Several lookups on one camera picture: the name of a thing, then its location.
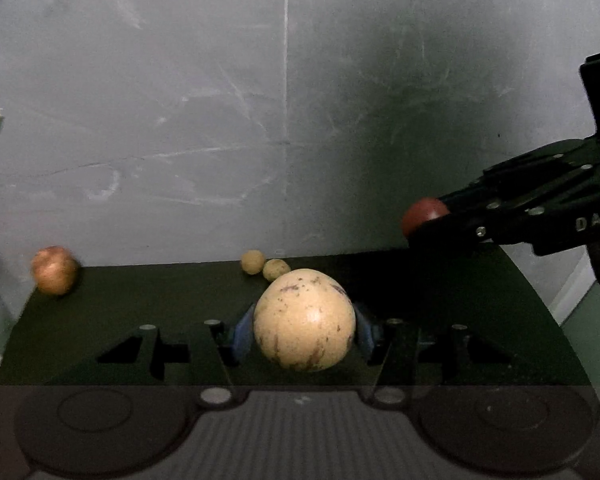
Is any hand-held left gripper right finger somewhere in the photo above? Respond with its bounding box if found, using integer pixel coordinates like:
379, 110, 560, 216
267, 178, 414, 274
354, 302, 513, 407

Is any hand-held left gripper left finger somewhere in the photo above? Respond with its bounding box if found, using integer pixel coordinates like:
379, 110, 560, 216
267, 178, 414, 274
55, 304, 257, 406

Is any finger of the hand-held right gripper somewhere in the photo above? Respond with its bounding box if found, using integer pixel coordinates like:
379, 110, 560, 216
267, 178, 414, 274
409, 174, 600, 257
439, 137, 600, 212

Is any red cherry tomato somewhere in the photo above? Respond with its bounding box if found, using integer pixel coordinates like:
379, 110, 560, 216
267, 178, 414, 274
401, 198, 451, 239

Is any striped yellow pepino melon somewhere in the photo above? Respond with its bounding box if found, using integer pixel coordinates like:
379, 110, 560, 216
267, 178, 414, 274
253, 268, 357, 372

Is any small brown longan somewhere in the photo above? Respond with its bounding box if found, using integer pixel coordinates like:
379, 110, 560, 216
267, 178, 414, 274
240, 250, 266, 275
262, 258, 292, 282

